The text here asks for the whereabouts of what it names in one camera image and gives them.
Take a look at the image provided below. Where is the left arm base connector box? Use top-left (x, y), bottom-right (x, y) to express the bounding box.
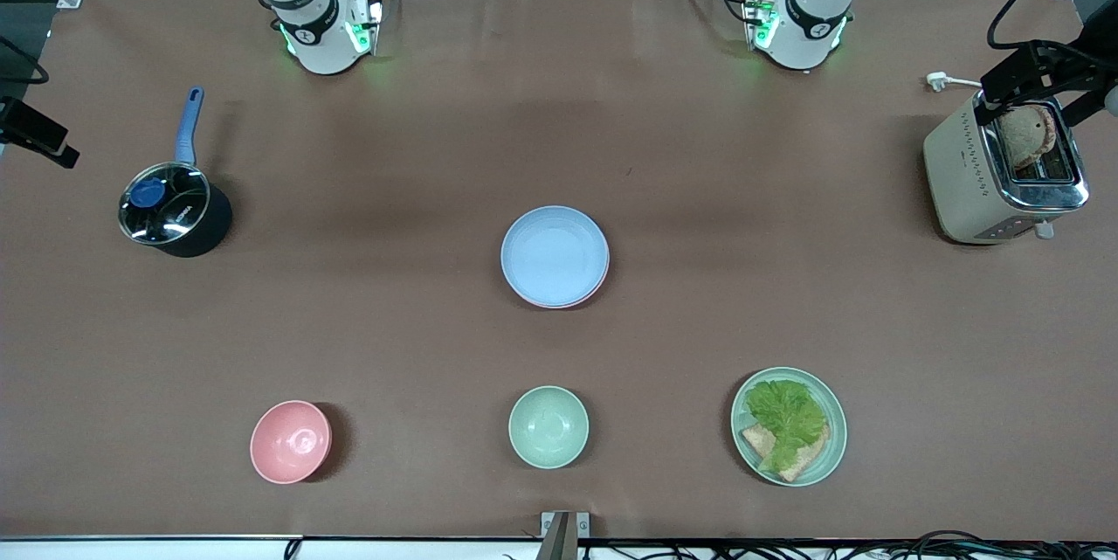
top-left (742, 0), bottom-right (780, 51)

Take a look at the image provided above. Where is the green lettuce leaf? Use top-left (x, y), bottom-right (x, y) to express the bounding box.
top-left (744, 379), bottom-right (829, 474)

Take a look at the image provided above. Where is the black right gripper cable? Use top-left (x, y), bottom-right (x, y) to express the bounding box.
top-left (0, 36), bottom-right (51, 86)

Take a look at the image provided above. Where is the glass lid with blue knob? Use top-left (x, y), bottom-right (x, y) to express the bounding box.
top-left (120, 162), bottom-right (212, 245)

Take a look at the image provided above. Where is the brown bread slice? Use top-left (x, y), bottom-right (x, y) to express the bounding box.
top-left (741, 420), bottom-right (832, 483)

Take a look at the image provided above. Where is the beige and chrome toaster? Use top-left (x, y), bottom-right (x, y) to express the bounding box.
top-left (923, 88), bottom-right (1092, 245)

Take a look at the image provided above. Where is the dark saucepan with blue handle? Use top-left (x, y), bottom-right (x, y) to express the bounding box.
top-left (118, 86), bottom-right (234, 259)

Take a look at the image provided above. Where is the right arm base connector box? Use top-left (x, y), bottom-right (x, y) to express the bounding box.
top-left (344, 0), bottom-right (386, 56)

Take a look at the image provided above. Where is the pink small bowl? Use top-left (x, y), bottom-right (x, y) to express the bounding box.
top-left (250, 400), bottom-right (333, 485)

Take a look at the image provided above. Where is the white plug with cord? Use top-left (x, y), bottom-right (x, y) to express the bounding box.
top-left (926, 72), bottom-right (988, 93)

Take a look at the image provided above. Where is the green shallow plate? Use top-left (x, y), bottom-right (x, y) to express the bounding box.
top-left (730, 366), bottom-right (848, 487)

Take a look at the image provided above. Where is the brown toast slice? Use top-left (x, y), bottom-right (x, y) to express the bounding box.
top-left (996, 104), bottom-right (1059, 171)

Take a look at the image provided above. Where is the blue shallow plate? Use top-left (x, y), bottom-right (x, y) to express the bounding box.
top-left (500, 205), bottom-right (610, 306)

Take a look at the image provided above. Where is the green small bowl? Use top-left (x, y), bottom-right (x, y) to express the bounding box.
top-left (508, 385), bottom-right (590, 470)

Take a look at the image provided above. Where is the pink shallow plate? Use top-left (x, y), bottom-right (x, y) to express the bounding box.
top-left (507, 251), bottom-right (611, 310)

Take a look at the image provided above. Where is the grey metal camera bracket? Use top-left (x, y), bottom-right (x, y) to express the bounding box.
top-left (536, 511), bottom-right (591, 560)

